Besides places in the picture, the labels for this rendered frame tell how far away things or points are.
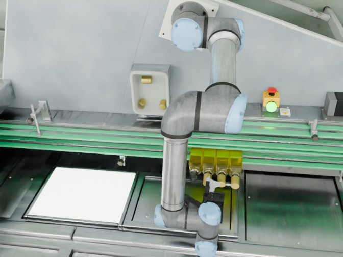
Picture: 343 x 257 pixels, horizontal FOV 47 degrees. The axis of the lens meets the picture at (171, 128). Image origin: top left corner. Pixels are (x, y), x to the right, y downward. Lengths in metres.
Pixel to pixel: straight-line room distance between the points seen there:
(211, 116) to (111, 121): 0.91
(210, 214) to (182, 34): 0.63
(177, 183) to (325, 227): 0.76
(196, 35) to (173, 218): 0.64
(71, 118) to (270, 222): 1.06
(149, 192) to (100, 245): 0.33
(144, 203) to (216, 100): 0.76
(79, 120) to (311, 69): 1.11
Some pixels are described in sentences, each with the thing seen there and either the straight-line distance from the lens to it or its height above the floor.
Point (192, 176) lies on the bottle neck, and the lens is 1.65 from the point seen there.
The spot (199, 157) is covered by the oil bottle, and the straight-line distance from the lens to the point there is 1.73.
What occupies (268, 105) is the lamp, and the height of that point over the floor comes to 0.85.
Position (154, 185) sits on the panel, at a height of 1.06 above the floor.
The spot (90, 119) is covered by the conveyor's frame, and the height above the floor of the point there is 0.82.
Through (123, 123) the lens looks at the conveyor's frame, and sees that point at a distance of 1.92.
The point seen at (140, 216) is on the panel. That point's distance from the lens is 1.70.
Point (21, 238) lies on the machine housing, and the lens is 1.77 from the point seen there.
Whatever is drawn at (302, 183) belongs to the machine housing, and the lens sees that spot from 1.95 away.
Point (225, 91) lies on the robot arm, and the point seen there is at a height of 1.36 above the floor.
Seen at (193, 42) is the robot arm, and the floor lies 1.04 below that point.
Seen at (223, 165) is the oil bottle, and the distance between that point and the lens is 1.69.
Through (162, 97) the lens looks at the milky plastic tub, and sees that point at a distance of 1.88.
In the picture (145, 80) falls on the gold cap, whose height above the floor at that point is 0.80.
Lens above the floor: 2.37
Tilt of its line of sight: 54 degrees down
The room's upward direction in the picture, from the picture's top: 165 degrees counter-clockwise
